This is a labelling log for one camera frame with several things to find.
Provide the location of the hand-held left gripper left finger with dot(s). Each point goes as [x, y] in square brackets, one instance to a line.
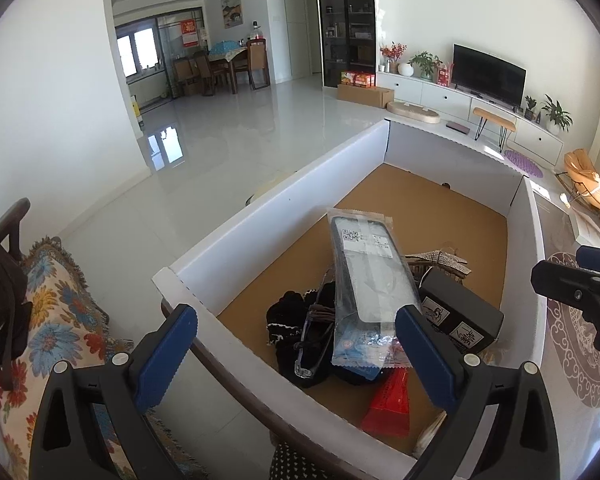
[165, 355]

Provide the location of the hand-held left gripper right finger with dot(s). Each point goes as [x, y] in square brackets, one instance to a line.
[425, 355]

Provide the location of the black box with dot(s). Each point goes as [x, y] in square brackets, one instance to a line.
[460, 310]

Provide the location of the red packet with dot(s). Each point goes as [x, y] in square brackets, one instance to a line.
[387, 405]

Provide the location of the bagged phone case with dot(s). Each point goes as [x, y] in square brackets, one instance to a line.
[365, 270]

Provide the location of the black velvet hair bow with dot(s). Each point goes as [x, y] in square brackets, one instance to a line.
[285, 310]

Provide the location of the white cardboard box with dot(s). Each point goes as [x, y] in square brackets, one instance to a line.
[455, 160]

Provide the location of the white flat box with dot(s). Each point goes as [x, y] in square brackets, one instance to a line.
[592, 230]

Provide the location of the orange lounge chair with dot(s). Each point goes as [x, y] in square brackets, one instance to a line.
[585, 170]

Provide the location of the purple floor mat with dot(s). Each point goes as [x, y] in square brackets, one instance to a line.
[524, 164]

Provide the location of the floral cushioned chair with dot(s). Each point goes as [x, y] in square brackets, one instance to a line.
[55, 300]

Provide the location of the large plant white pot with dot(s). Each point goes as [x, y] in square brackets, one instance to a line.
[555, 115]

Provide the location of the black dotted cloth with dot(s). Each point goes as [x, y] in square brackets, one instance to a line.
[300, 465]

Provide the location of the small potted plant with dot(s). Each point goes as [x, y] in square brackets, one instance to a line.
[530, 105]

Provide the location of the orange top stool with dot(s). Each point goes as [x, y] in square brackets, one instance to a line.
[495, 116]

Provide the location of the black bag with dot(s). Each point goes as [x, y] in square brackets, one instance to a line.
[0, 285]

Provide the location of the dark flat book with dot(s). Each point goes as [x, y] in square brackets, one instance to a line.
[457, 127]

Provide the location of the black television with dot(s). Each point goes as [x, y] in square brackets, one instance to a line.
[487, 75]

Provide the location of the white television cabinet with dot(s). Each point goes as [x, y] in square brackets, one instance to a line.
[430, 92]

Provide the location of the green leafy plant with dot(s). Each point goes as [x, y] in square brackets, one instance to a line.
[425, 62]

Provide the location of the white round vase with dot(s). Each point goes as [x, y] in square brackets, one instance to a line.
[405, 70]

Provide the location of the brown cardboard box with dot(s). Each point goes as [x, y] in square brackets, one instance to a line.
[365, 96]

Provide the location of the wooden dining chair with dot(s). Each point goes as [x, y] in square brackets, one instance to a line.
[257, 60]
[205, 72]
[182, 77]

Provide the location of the orange snack boxes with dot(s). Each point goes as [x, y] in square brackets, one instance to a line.
[357, 78]

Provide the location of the red flowers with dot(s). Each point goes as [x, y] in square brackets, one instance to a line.
[392, 52]

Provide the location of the dining table with cloth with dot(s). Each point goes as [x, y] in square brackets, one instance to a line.
[227, 50]

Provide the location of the red door poster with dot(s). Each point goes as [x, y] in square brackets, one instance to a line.
[190, 32]

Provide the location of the glass display cabinet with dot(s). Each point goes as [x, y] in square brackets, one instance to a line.
[345, 25]

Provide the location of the white door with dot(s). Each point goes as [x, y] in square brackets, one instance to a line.
[297, 30]

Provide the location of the framed painting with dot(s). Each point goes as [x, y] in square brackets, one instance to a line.
[231, 9]

